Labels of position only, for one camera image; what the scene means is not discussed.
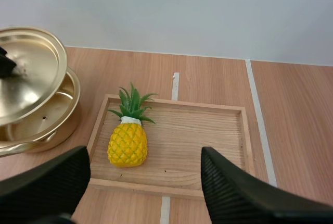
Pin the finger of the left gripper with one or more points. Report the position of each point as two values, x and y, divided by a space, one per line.
6 66

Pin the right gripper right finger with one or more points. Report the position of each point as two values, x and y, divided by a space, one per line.
239 198

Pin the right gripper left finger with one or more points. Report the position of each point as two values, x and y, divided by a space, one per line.
44 192

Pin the gold lid with black knob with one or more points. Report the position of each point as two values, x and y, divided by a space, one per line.
33 78

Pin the yellow toy pineapple green crown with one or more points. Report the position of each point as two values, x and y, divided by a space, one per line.
127 143

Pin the shallow wooden tray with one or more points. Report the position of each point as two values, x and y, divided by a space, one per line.
182 143

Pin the white backdrop board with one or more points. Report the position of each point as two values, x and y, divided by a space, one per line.
166 13

